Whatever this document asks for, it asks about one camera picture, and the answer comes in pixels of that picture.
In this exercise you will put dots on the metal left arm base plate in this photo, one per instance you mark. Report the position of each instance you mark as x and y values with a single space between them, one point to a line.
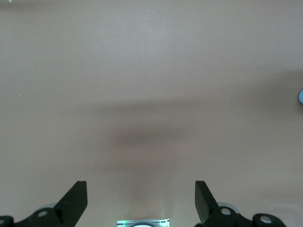
123 223

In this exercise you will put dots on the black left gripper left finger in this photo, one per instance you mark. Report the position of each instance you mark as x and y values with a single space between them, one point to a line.
71 208

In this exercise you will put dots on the blue plastic cup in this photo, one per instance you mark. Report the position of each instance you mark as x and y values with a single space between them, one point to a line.
301 96

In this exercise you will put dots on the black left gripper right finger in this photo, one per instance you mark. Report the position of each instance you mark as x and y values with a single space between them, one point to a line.
208 212

